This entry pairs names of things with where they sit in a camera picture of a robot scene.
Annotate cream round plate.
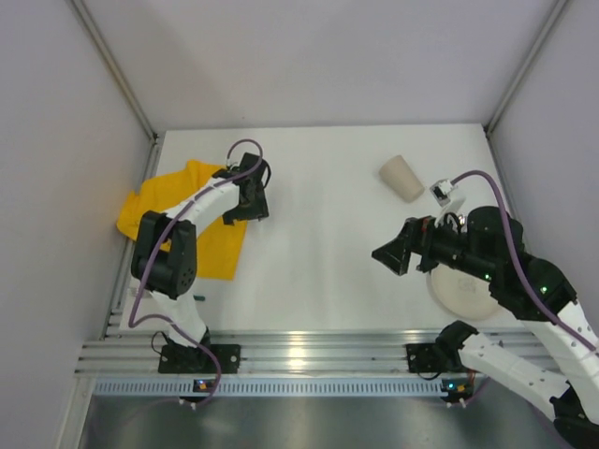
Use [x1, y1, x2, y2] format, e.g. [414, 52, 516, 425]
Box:
[427, 265, 500, 321]

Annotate yellow cartoon print cloth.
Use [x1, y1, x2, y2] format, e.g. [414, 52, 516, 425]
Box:
[115, 159, 249, 282]

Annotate aluminium corner post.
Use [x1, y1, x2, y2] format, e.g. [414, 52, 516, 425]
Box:
[483, 0, 572, 139]
[66, 0, 157, 142]

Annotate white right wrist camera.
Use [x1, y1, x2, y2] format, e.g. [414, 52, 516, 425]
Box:
[430, 179, 465, 225]

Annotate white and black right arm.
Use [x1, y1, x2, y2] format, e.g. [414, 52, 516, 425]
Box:
[372, 206, 598, 448]

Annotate right aluminium corner post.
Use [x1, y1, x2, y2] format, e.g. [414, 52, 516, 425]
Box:
[483, 0, 572, 139]

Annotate left aluminium corner post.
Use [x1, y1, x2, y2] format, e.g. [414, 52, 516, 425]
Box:
[66, 0, 157, 142]

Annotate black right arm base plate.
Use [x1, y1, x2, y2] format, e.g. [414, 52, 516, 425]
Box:
[405, 343, 467, 381]

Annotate perforated grey cable duct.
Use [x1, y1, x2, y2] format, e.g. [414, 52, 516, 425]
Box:
[93, 377, 478, 398]

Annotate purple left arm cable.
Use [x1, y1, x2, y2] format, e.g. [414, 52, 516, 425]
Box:
[127, 138, 266, 407]

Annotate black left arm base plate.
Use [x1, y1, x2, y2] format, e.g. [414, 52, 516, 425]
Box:
[157, 343, 241, 374]

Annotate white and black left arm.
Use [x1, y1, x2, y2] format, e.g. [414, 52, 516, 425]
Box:
[127, 152, 271, 348]

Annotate beige paper cup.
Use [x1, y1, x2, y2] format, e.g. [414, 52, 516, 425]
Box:
[378, 155, 425, 203]

